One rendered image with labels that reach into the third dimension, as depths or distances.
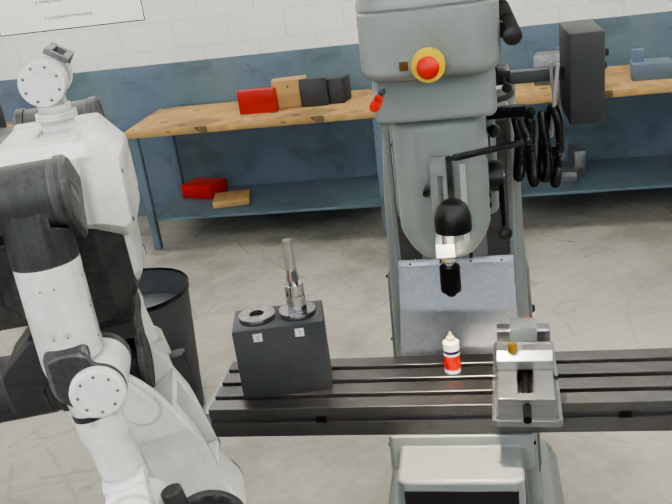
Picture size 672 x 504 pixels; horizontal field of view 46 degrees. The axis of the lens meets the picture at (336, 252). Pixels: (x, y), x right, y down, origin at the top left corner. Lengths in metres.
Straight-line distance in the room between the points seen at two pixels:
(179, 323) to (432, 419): 1.87
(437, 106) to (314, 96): 3.99
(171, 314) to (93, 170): 2.34
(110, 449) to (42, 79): 0.55
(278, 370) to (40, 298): 0.93
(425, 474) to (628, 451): 1.63
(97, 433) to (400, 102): 0.84
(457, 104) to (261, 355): 0.77
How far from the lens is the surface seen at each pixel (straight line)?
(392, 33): 1.48
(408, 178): 1.68
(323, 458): 3.39
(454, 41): 1.48
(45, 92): 1.27
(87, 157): 1.21
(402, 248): 2.23
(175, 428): 1.45
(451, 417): 1.92
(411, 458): 1.91
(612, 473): 3.27
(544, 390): 1.80
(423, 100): 1.59
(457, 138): 1.65
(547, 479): 2.90
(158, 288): 3.89
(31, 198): 1.10
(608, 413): 1.93
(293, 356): 1.94
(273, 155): 6.28
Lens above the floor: 2.01
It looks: 22 degrees down
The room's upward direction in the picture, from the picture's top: 8 degrees counter-clockwise
